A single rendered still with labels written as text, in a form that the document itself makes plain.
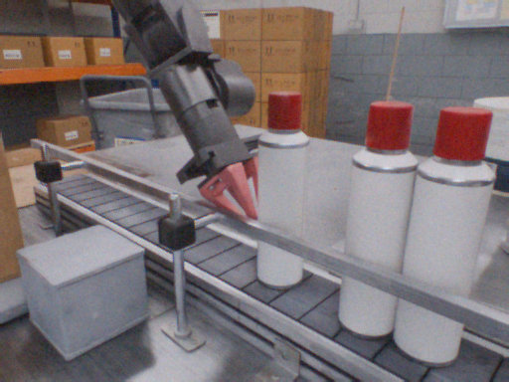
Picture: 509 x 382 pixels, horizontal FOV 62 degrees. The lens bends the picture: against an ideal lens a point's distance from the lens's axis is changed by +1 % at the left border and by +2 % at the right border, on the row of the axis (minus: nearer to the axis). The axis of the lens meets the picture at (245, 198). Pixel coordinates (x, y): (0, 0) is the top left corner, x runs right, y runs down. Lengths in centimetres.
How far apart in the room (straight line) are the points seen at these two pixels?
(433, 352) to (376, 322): 5
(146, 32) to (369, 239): 34
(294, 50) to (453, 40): 174
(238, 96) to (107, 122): 220
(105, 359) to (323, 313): 22
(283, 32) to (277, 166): 328
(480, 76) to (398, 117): 438
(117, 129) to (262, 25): 164
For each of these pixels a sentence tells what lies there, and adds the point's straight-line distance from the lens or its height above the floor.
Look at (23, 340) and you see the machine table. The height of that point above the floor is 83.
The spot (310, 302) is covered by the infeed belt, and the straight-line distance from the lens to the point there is 45.
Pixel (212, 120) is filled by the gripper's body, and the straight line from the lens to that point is 48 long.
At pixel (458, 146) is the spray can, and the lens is 33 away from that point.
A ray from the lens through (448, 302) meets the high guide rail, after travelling 33.
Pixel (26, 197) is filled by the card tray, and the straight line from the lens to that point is 96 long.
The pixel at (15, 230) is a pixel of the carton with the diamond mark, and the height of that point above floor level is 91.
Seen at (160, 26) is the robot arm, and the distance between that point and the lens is 51.
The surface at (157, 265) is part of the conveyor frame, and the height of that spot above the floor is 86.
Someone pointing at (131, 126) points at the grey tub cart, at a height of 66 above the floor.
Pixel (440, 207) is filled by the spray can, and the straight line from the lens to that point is 33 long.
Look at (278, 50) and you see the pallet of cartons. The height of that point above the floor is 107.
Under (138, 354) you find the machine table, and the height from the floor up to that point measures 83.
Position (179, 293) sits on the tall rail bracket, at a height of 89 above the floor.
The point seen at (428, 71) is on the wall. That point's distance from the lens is 478.
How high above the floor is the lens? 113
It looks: 20 degrees down
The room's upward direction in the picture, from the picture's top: straight up
